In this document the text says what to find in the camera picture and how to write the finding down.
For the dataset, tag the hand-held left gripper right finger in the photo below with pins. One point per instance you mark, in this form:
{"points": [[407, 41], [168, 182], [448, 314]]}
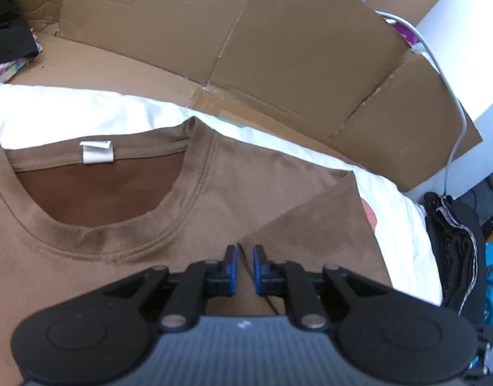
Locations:
{"points": [[257, 273]]}

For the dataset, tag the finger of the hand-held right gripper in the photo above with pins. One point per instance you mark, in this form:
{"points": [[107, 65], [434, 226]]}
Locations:
{"points": [[491, 333]]}

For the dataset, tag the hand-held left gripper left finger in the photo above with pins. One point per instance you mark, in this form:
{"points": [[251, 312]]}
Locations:
{"points": [[233, 271]]}

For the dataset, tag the brown printed t-shirt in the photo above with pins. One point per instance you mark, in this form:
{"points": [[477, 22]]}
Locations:
{"points": [[250, 193]]}

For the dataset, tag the folded black knit sweater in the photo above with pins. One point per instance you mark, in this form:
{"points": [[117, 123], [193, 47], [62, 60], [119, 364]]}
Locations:
{"points": [[455, 249]]}

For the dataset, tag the black bag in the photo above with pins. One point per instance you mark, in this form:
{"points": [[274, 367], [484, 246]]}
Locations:
{"points": [[487, 205]]}

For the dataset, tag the cream bear-print bed sheet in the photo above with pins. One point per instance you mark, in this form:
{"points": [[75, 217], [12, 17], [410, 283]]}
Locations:
{"points": [[89, 108]]}

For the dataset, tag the brown cardboard sheet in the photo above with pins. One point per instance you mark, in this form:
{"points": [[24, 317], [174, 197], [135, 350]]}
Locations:
{"points": [[270, 40]]}

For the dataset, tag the colourful patterned cloth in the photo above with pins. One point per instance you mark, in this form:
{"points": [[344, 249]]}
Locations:
{"points": [[13, 66]]}

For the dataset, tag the crumpled black garment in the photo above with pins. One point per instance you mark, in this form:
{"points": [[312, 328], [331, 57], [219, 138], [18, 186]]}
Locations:
{"points": [[9, 32]]}

